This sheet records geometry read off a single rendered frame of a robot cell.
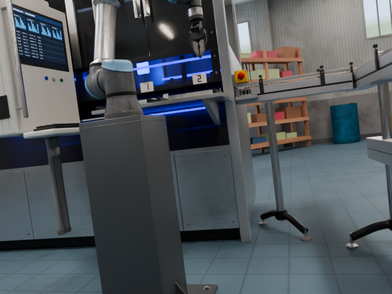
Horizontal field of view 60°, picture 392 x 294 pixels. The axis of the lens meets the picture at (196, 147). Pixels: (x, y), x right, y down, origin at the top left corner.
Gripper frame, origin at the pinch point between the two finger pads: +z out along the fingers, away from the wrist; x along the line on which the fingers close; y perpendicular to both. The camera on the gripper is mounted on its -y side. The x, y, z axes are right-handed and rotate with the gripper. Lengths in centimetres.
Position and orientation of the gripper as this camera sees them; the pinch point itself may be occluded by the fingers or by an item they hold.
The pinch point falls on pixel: (199, 55)
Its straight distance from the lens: 182.4
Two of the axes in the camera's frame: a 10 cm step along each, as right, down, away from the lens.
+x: -9.7, 1.1, 2.2
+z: 1.2, 9.9, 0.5
